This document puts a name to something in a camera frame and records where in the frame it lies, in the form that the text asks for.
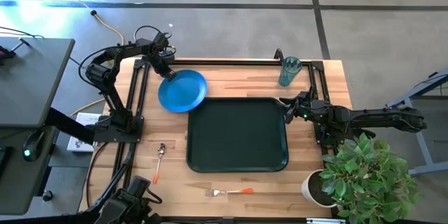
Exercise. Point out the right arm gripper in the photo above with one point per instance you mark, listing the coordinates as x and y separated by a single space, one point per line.
313 109

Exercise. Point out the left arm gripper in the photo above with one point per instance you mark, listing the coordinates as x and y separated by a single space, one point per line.
159 60

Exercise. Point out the blue round plate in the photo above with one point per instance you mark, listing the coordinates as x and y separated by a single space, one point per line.
183 91

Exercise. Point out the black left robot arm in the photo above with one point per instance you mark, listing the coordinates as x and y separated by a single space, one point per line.
112 87

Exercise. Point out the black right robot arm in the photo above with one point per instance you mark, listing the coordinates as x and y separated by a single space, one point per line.
378 116

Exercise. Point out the dark green plastic tray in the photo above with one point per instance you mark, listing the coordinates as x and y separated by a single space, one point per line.
237 135

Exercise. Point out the black clamp hook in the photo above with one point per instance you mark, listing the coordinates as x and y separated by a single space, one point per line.
278 54

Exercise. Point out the white plant pot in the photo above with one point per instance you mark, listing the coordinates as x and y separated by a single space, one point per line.
308 189

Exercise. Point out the green leafy plant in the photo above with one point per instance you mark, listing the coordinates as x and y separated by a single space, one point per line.
367 178

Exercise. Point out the white printed box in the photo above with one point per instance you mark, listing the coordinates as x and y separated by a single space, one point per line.
81 144

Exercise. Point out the grey metal stand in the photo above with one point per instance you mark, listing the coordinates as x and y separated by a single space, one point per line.
425 126

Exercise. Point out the grey desk top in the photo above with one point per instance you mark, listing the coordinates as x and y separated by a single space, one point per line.
29 80

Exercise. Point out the black computer mouse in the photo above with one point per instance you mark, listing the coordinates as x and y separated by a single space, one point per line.
32 145

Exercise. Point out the black round knob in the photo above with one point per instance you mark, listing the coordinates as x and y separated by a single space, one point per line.
47 195

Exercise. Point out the black aluminium rail frame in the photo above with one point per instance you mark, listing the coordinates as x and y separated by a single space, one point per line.
136 87

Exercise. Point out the silver metal bracket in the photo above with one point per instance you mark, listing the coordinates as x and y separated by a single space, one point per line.
325 221

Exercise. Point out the black camera mount rig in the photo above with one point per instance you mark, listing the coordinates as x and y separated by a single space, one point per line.
126 203

